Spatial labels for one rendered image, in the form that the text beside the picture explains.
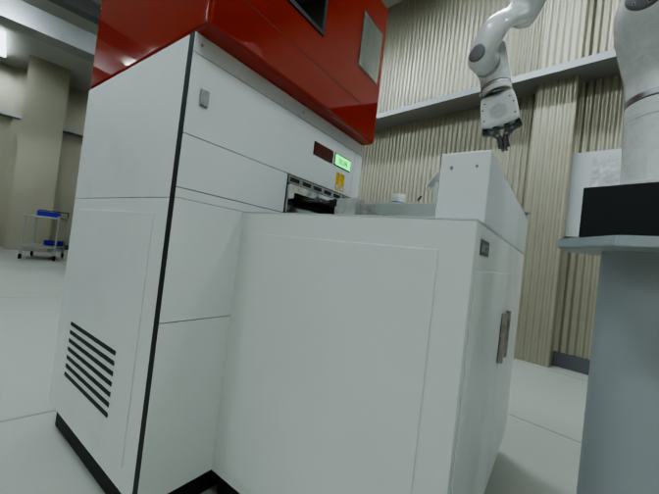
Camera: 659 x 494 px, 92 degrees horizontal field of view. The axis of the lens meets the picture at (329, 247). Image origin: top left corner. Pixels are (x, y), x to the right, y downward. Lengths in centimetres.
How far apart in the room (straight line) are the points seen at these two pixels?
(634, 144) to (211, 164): 93
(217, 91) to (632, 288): 100
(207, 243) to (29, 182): 869
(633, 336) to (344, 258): 55
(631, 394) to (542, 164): 274
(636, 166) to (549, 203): 245
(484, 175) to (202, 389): 86
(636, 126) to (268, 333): 91
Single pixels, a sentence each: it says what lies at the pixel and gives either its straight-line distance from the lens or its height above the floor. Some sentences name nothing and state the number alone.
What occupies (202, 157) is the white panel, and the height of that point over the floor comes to 93.
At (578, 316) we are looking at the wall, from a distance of 337.
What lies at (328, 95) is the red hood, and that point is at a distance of 122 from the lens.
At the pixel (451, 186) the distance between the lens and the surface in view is 69.
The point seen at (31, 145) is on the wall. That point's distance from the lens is 959.
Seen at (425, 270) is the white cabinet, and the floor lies 72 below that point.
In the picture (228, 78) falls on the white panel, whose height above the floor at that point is 116.
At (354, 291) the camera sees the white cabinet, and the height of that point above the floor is 66.
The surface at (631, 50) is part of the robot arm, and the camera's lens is 96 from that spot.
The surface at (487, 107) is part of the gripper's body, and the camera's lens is 115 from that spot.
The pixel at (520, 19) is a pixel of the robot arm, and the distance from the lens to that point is 120.
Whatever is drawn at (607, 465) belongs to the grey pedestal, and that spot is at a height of 40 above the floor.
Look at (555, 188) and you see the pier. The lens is 333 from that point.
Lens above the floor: 73
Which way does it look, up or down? 1 degrees up
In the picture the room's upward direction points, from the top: 7 degrees clockwise
